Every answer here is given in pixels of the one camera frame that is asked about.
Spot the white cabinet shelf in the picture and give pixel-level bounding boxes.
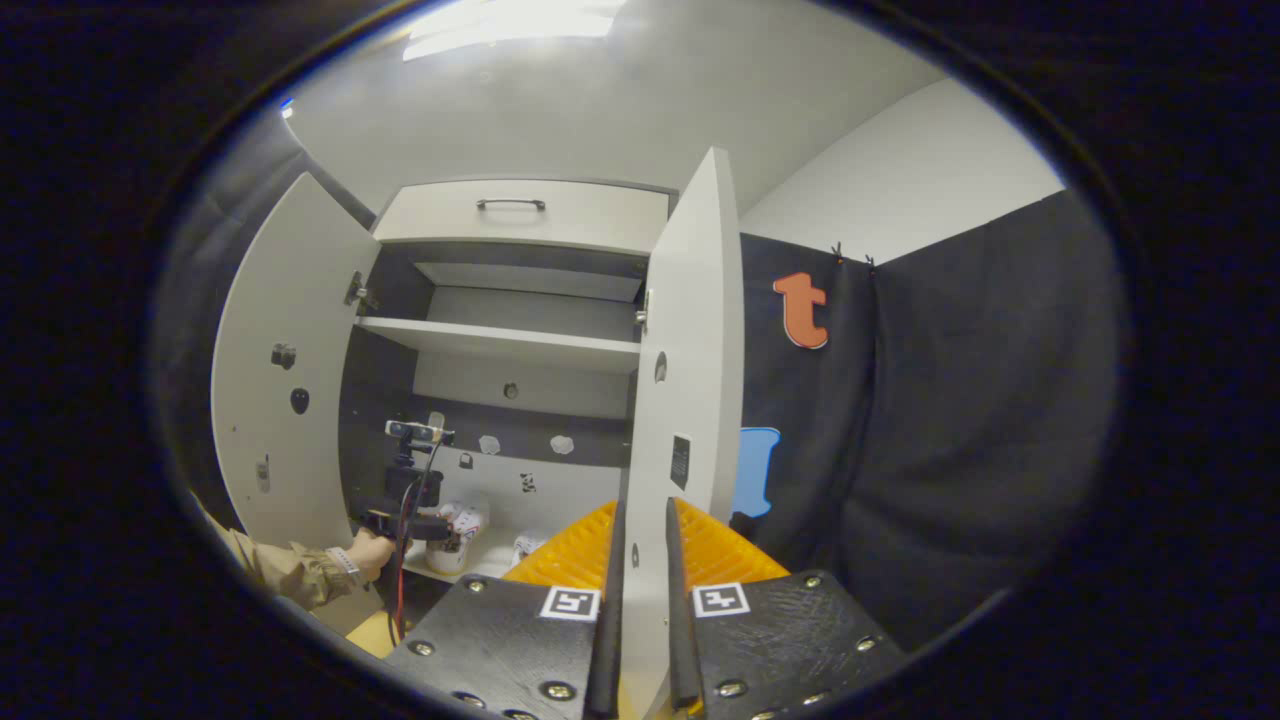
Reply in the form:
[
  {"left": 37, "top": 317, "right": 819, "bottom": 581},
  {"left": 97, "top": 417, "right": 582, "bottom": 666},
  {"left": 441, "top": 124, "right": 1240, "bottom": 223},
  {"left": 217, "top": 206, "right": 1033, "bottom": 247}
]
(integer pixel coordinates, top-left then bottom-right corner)
[{"left": 357, "top": 317, "right": 641, "bottom": 374}]

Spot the white cabinet door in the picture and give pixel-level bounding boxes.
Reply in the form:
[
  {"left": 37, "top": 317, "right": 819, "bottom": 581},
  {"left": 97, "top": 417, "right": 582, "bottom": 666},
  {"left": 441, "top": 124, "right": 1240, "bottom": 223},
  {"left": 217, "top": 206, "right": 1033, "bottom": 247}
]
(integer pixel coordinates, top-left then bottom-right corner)
[
  {"left": 618, "top": 147, "right": 746, "bottom": 720},
  {"left": 210, "top": 172, "right": 383, "bottom": 636}
]

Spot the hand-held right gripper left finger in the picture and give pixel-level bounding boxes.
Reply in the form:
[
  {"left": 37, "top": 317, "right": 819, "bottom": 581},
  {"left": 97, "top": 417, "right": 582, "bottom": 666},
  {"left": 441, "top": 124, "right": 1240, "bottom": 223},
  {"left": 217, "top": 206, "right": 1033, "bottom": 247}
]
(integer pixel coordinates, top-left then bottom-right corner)
[{"left": 385, "top": 500, "right": 626, "bottom": 720}]

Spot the red gripper cable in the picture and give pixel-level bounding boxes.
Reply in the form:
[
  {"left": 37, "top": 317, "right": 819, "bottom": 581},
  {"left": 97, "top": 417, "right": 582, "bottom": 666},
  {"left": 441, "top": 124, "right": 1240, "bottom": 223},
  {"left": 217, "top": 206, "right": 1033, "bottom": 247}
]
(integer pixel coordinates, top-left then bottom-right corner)
[{"left": 388, "top": 445, "right": 441, "bottom": 641}]

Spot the white shoe cabinet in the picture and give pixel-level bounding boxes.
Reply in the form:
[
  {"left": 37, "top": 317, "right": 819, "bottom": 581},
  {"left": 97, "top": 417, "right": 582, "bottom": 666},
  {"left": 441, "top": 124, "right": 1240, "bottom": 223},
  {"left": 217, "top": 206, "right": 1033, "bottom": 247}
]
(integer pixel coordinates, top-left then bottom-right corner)
[{"left": 338, "top": 178, "right": 681, "bottom": 641}]

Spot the white cabinet drawer front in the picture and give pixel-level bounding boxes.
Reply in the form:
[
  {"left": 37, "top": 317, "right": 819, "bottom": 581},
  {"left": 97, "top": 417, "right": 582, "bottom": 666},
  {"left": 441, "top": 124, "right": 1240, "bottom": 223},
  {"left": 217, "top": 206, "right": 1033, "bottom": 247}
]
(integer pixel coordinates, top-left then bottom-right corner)
[{"left": 372, "top": 180, "right": 671, "bottom": 256}]

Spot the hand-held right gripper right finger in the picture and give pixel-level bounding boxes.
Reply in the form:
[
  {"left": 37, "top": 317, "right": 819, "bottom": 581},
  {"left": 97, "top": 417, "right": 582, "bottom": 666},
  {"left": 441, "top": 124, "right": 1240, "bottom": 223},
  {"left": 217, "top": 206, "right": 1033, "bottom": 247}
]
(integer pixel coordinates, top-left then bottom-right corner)
[{"left": 665, "top": 497, "right": 906, "bottom": 720}]

